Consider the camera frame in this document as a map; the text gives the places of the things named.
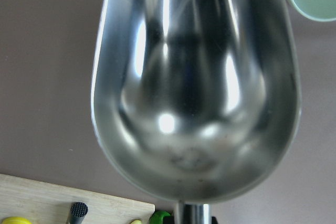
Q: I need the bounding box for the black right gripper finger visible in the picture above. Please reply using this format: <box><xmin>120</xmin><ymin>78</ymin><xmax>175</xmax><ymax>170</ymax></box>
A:
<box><xmin>211</xmin><ymin>216</ymin><xmax>217</xmax><ymax>224</ymax></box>

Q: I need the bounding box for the steel ice scoop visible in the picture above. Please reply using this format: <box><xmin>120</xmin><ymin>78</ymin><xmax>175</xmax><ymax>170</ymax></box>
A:
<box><xmin>91</xmin><ymin>0</ymin><xmax>301</xmax><ymax>223</ymax></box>

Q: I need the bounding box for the green lime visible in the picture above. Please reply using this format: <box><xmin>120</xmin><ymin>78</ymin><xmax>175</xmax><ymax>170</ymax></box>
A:
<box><xmin>149</xmin><ymin>210</ymin><xmax>171</xmax><ymax>224</ymax></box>

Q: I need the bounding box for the yellow plastic knife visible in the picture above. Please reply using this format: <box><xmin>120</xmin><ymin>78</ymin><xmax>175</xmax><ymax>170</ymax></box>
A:
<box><xmin>130</xmin><ymin>219</ymin><xmax>143</xmax><ymax>224</ymax></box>

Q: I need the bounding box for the steel muddler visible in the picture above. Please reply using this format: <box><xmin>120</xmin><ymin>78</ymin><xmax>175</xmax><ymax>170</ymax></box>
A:
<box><xmin>67</xmin><ymin>202</ymin><xmax>88</xmax><ymax>224</ymax></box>

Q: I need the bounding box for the wooden cutting board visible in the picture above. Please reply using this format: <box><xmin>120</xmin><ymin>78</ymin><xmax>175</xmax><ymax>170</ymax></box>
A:
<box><xmin>1</xmin><ymin>174</ymin><xmax>155</xmax><ymax>223</ymax></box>

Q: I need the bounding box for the half lemon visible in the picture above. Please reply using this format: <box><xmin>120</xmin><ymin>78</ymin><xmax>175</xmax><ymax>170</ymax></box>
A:
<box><xmin>1</xmin><ymin>217</ymin><xmax>32</xmax><ymax>224</ymax></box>

